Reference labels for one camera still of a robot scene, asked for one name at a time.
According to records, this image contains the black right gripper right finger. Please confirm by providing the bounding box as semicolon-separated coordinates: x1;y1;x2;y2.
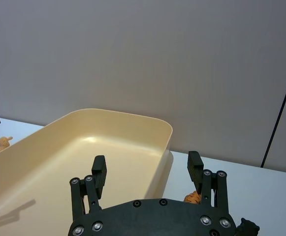
187;150;229;214

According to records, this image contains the orange striped toy tiger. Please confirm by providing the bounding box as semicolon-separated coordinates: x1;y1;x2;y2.
184;190;202;205

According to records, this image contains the thin black cable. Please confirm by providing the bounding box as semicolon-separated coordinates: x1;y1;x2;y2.
260;50;286;168

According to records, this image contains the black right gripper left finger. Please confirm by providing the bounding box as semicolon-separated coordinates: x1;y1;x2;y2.
69;155;107;219

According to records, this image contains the black toy animal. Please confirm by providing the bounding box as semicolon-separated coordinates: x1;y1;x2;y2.
235;217;260;236

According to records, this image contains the cream plastic bin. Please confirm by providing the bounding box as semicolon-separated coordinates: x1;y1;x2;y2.
0;108;174;236

